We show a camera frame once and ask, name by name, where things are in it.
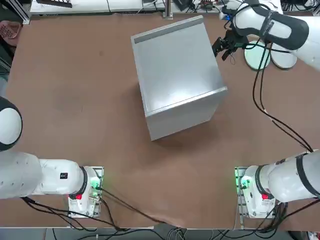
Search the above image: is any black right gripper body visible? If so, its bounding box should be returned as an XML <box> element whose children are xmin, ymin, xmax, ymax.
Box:
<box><xmin>221</xmin><ymin>29</ymin><xmax>242</xmax><ymax>50</ymax></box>

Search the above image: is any green round plate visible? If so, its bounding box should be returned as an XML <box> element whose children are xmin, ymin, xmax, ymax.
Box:
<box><xmin>243</xmin><ymin>40</ymin><xmax>272</xmax><ymax>71</ymax></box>

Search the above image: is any pale gray round plate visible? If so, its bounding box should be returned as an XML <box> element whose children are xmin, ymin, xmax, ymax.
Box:
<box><xmin>270</xmin><ymin>46</ymin><xmax>298</xmax><ymax>69</ymax></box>

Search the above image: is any gray cabinet box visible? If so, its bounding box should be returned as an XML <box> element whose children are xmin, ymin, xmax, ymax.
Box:
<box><xmin>130</xmin><ymin>14</ymin><xmax>229</xmax><ymax>142</ymax></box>

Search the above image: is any black electronic device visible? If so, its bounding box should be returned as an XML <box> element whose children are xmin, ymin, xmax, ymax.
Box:
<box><xmin>173</xmin><ymin>0</ymin><xmax>196</xmax><ymax>12</ymax></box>

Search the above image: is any white shelf board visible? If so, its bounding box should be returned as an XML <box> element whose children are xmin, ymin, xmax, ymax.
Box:
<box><xmin>29</xmin><ymin>0</ymin><xmax>166</xmax><ymax>14</ymax></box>

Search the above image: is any dark comb-shaped rack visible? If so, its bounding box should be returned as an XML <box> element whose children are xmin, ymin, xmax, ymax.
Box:
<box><xmin>36</xmin><ymin>0</ymin><xmax>73</xmax><ymax>9</ymax></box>

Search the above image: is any pink perforated basket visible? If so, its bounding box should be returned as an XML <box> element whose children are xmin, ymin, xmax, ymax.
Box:
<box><xmin>0</xmin><ymin>20</ymin><xmax>23</xmax><ymax>46</ymax></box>

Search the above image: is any upright camera mount post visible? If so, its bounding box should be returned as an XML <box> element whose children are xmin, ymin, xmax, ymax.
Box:
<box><xmin>162</xmin><ymin>0</ymin><xmax>175</xmax><ymax>20</ymax></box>

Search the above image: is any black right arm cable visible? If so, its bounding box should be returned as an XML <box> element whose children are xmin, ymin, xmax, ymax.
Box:
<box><xmin>251</xmin><ymin>41</ymin><xmax>316</xmax><ymax>154</ymax></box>

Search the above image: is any black left base cable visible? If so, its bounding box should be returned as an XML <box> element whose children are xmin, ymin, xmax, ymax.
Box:
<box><xmin>99</xmin><ymin>187</ymin><xmax>181</xmax><ymax>229</ymax></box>

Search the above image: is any aluminium frame rail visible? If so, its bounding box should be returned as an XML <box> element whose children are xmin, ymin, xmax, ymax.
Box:
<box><xmin>17</xmin><ymin>0</ymin><xmax>32</xmax><ymax>25</ymax></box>

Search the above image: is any black left arm floor cable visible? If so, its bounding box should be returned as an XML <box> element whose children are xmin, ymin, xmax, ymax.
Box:
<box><xmin>21</xmin><ymin>196</ymin><xmax>121</xmax><ymax>231</ymax></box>

